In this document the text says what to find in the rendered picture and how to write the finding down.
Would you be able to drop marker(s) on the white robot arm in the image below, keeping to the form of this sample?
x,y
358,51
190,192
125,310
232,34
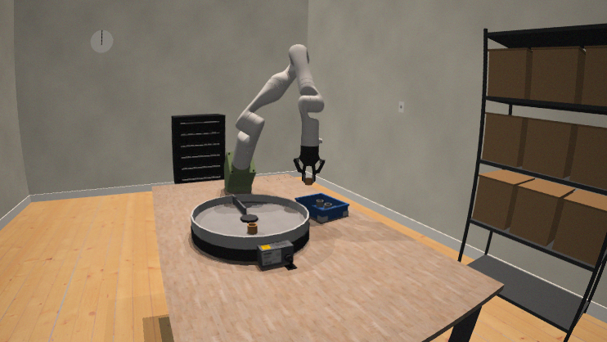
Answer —
x,y
251,125

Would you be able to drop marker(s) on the blue crate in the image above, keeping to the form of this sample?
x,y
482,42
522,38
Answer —
x,y
320,213

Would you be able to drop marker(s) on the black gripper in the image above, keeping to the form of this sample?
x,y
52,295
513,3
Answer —
x,y
309,157

